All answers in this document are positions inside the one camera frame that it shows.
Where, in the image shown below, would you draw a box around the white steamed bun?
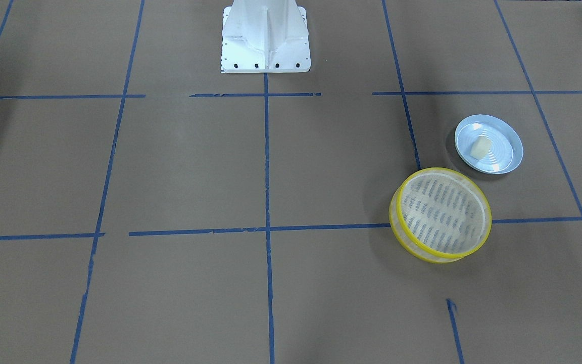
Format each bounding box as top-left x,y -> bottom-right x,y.
470,134 -> 492,160

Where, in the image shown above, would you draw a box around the yellow round steamer basket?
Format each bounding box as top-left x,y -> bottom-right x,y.
389,167 -> 493,263

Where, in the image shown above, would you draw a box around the light blue plate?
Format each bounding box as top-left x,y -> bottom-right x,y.
454,114 -> 524,175

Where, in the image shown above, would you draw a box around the white camera stand column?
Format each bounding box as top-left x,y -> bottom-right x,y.
220,1 -> 312,73

